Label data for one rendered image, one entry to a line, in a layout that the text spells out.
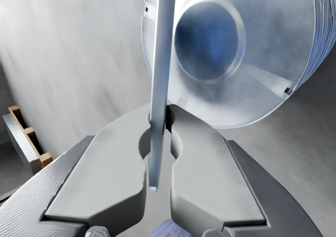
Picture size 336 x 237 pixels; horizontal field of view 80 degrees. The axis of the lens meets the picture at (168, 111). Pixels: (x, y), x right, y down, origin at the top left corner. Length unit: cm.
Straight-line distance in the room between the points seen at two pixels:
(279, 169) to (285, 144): 8
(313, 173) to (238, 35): 44
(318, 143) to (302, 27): 37
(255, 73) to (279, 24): 7
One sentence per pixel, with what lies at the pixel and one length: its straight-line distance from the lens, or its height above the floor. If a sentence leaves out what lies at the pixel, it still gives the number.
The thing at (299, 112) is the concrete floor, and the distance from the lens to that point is 58.
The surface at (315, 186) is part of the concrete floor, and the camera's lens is 67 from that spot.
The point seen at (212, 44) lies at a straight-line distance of 33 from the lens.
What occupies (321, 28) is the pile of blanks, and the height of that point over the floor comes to 21.
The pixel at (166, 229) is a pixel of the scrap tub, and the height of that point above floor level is 7.
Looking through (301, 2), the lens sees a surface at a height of 25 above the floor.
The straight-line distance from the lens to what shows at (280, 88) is 31.
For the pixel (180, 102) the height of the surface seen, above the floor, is 24.
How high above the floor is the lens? 53
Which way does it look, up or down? 41 degrees down
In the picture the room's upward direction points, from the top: 116 degrees counter-clockwise
